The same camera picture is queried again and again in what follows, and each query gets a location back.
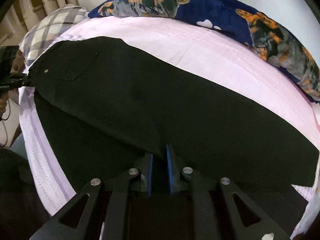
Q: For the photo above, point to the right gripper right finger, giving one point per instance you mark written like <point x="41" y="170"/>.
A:
<point x="221" y="210"/>

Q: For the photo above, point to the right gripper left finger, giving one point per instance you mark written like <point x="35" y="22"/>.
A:
<point x="100" y="209"/>

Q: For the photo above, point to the black pants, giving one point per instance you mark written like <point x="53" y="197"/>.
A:
<point x="104" y="104"/>

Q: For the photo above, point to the person left hand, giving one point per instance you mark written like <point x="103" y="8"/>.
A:
<point x="17" y="65"/>

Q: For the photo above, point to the plaid pillow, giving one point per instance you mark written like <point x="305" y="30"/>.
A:
<point x="41" y="35"/>

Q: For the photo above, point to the beige wooden headboard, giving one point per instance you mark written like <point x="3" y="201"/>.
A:
<point x="22" y="15"/>

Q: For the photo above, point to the pink purple bed sheet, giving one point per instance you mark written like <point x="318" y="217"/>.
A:
<point x="197" y="50"/>

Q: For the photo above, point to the navy cat print pillow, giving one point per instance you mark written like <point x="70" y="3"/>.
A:
<point x="268" y="39"/>

